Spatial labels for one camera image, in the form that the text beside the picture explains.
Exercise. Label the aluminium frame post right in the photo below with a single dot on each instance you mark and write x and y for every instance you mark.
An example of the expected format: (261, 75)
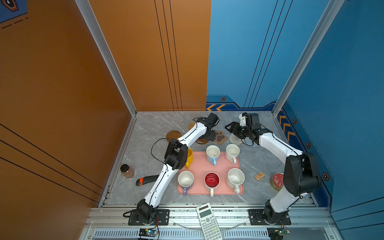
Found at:
(318, 34)

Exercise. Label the white mug back right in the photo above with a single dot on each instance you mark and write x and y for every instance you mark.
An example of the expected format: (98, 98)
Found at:
(232, 153)

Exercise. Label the yellow mug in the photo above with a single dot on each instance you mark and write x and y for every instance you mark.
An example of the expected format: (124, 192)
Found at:
(189, 158)

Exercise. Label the right circuit board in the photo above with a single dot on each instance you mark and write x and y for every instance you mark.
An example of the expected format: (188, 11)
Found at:
(278, 234)

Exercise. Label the rattan woven round coaster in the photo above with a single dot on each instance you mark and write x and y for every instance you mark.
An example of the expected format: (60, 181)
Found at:
(191, 125)

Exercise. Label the cork paw print coaster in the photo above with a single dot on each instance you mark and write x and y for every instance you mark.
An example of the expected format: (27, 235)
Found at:
(220, 137)

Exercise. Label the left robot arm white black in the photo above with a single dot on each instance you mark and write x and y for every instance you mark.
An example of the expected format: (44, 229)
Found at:
(175, 158)

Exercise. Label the white mug blue handle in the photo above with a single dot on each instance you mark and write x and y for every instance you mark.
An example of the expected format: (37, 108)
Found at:
(212, 154)

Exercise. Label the white mug front right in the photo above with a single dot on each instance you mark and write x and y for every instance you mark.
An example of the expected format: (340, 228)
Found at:
(235, 178)

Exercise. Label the orange black utility knife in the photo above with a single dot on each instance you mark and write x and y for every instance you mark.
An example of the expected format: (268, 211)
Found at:
(146, 180)

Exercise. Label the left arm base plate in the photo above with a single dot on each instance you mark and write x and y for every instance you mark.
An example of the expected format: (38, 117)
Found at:
(159, 217)

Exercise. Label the aluminium front rail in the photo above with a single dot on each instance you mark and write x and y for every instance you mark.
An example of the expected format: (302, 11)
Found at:
(308, 223)

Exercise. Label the plain brown wooden coaster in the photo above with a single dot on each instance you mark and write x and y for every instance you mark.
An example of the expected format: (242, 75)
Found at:
(173, 135)

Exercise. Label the white mug purple handle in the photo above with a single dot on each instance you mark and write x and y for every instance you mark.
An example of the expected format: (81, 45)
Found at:
(186, 180)

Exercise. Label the brown spice jar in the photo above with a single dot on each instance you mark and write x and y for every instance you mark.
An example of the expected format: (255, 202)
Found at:
(127, 171)

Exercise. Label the aluminium frame post left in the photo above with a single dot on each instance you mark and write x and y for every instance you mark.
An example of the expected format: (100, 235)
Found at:
(101, 42)

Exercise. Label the glossy brown wooden coaster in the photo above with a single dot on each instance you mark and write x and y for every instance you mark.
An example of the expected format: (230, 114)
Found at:
(202, 141)

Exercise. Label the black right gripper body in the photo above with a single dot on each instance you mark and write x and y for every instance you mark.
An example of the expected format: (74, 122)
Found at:
(241, 131)

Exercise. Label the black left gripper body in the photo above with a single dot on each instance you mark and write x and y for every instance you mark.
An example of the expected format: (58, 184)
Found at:
(211, 136)

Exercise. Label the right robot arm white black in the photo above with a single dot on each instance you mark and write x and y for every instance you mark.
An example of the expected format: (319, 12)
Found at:
(301, 172)

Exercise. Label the multicolour woven round coaster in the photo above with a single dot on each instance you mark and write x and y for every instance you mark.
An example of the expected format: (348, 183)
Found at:
(235, 140)

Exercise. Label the red round tin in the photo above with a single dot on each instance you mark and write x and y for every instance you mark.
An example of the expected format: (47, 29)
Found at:
(277, 181)

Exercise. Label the pink tray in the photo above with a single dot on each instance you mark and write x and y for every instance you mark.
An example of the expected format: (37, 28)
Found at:
(200, 167)

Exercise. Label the aluminium frame post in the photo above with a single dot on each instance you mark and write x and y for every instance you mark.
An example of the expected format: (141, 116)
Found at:
(101, 42)
(318, 34)

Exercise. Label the left circuit board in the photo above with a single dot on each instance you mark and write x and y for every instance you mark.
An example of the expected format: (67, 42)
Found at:
(148, 234)

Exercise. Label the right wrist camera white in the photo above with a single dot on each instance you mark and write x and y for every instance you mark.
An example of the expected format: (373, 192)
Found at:
(243, 119)

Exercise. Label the white mug red inside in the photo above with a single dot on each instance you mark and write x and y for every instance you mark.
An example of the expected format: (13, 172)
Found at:
(211, 183)

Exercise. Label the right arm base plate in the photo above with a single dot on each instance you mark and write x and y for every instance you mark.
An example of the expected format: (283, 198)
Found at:
(266, 217)

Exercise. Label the white calculator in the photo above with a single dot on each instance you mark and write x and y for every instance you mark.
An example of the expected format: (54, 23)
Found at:
(208, 222)

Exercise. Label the small wooden block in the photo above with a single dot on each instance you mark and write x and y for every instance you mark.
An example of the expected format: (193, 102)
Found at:
(259, 176)

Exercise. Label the circuit board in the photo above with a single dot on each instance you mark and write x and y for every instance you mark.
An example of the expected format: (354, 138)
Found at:
(278, 234)
(148, 234)

